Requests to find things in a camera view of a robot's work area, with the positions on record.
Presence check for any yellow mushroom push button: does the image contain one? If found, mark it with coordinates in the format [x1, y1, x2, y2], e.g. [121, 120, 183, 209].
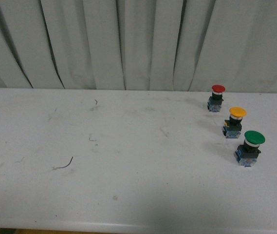
[222, 107, 247, 138]

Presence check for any red mushroom push button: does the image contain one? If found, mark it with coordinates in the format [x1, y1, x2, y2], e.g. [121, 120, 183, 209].
[207, 85, 226, 112]

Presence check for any green mushroom push button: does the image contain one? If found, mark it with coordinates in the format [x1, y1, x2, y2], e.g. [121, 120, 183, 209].
[235, 130, 266, 167]

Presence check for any white curtain backdrop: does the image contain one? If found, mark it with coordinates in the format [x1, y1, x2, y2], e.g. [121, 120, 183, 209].
[0, 0, 277, 93]

